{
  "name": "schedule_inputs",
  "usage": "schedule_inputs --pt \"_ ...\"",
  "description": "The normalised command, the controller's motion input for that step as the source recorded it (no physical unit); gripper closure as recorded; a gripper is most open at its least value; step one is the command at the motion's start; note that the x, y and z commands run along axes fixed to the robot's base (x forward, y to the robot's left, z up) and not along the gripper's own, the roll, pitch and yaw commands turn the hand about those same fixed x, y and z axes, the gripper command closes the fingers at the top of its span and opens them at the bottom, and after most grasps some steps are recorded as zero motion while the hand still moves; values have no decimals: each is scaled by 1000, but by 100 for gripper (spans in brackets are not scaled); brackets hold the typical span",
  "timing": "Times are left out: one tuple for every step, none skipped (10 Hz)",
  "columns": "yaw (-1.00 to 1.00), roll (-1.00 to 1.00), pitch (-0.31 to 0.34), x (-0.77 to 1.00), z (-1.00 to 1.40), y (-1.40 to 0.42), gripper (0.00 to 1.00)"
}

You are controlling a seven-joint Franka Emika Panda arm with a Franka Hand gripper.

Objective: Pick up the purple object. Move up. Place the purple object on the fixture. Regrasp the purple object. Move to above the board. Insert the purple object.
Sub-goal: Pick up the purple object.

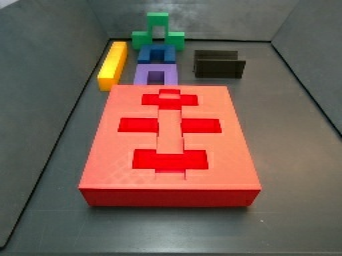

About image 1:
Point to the yellow long bar block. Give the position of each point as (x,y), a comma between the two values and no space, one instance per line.
(109,73)

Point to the green stepped arch block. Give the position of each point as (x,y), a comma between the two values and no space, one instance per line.
(157,19)

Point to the red board with cutouts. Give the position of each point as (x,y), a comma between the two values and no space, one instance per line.
(169,149)

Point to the blue U-shaped block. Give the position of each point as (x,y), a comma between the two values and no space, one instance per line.
(156,53)

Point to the black fixture holder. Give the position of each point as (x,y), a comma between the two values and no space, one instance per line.
(218,64)

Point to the purple U-shaped block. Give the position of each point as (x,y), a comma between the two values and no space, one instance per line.
(151,74)

